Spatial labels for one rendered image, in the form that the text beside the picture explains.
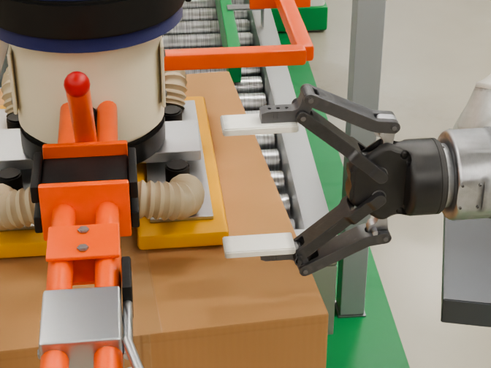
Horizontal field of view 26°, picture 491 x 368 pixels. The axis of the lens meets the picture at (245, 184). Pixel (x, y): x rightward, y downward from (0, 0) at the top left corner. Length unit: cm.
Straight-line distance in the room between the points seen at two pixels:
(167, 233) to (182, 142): 15
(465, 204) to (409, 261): 182
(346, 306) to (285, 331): 153
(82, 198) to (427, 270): 191
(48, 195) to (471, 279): 70
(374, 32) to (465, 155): 125
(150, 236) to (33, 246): 12
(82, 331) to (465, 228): 88
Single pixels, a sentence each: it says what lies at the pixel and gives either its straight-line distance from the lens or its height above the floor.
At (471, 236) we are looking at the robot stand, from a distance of 158.
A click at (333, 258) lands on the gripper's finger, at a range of 107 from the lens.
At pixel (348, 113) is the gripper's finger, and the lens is 99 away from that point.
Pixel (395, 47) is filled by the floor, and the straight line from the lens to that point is 410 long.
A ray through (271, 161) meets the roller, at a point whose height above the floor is 54.
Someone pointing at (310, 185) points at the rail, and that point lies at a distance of 198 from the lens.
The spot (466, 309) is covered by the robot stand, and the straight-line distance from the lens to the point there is 145.
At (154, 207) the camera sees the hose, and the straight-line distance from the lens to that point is 110.
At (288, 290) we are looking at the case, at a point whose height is 94.
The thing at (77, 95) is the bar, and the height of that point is 119.
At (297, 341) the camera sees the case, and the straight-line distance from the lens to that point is 109.
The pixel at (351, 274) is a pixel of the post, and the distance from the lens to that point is 255.
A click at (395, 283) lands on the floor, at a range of 276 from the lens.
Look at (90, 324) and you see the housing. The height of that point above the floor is 109.
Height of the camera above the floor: 160
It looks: 30 degrees down
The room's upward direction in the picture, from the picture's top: straight up
